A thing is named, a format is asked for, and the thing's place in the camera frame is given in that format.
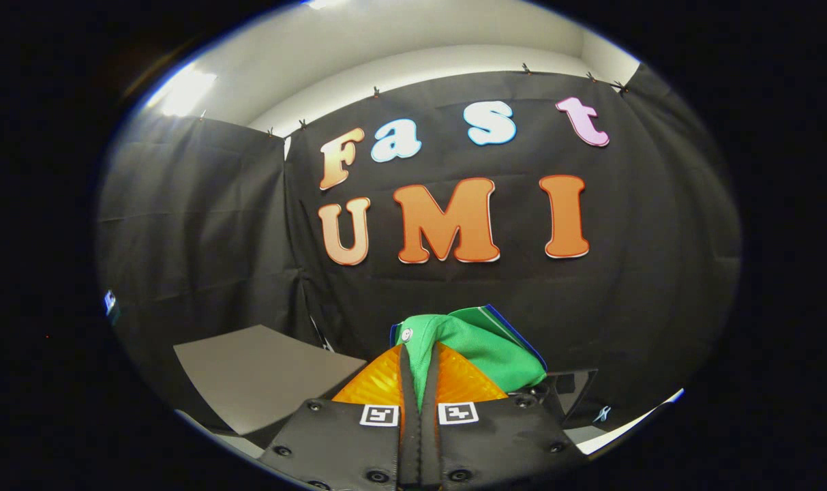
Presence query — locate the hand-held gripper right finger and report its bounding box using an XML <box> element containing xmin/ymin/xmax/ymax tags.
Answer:
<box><xmin>420</xmin><ymin>341</ymin><xmax>588</xmax><ymax>489</ymax></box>

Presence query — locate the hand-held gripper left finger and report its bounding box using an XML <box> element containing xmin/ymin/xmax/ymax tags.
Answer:
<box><xmin>258</xmin><ymin>344</ymin><xmax>421</xmax><ymax>490</ymax></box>

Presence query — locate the green polo shirt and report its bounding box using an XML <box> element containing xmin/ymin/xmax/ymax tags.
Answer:
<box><xmin>389</xmin><ymin>305</ymin><xmax>547</xmax><ymax>413</ymax></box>

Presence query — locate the grey stand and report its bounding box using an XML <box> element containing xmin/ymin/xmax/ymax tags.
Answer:
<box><xmin>173</xmin><ymin>325</ymin><xmax>368</xmax><ymax>438</ymax></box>

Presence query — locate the white table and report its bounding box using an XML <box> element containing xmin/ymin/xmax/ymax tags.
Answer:
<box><xmin>575</xmin><ymin>389</ymin><xmax>685</xmax><ymax>456</ymax></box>

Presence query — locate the black backdrop cloth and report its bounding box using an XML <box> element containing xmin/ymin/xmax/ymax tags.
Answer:
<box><xmin>96</xmin><ymin>63</ymin><xmax>742</xmax><ymax>437</ymax></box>

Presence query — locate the thin black cable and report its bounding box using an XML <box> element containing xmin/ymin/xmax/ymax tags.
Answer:
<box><xmin>308</xmin><ymin>315</ymin><xmax>335</xmax><ymax>353</ymax></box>

